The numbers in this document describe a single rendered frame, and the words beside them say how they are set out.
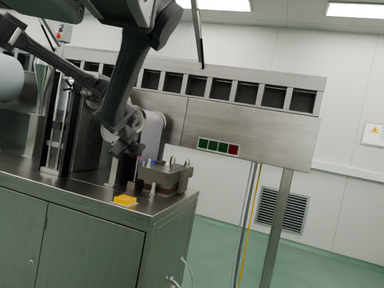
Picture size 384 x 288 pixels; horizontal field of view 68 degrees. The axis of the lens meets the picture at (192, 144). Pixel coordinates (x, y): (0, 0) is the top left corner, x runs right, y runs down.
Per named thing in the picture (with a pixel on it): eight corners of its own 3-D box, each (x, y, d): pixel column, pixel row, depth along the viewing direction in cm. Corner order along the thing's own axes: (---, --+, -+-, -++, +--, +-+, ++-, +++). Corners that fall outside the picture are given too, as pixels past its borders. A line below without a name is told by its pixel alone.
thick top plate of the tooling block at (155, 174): (137, 178, 139) (139, 166, 139) (168, 171, 178) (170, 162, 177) (167, 186, 135) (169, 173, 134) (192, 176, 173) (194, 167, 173)
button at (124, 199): (112, 202, 117) (114, 196, 117) (122, 199, 124) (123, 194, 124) (127, 206, 115) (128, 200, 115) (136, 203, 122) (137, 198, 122)
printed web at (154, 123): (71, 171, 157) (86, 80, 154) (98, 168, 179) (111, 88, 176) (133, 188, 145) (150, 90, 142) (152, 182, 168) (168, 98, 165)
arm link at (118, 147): (139, 137, 123) (123, 125, 123) (122, 158, 119) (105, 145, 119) (137, 144, 134) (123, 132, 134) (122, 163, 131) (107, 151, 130)
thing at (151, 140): (135, 167, 144) (142, 131, 143) (155, 164, 167) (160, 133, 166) (136, 167, 144) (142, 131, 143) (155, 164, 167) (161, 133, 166)
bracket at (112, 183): (103, 185, 141) (114, 125, 140) (111, 184, 147) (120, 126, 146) (112, 188, 140) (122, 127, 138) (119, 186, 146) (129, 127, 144)
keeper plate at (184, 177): (176, 192, 151) (180, 172, 150) (183, 190, 160) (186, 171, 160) (181, 194, 150) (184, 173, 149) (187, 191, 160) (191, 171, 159)
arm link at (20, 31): (-11, 41, 89) (7, 12, 88) (-14, 37, 92) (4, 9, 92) (99, 102, 121) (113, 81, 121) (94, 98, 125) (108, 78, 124)
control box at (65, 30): (53, 40, 161) (56, 22, 161) (64, 44, 167) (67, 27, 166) (59, 39, 157) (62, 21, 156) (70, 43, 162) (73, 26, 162)
